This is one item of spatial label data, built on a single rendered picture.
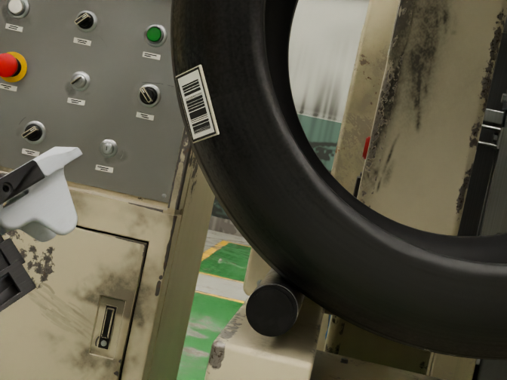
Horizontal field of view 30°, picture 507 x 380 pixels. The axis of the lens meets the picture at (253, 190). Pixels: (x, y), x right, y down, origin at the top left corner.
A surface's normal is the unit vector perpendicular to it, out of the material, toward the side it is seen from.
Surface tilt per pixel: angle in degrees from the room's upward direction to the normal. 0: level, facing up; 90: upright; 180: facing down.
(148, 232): 90
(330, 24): 90
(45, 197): 69
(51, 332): 90
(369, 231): 100
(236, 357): 90
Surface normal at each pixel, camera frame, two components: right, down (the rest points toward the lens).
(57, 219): 0.59, -0.21
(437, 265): -0.15, 0.21
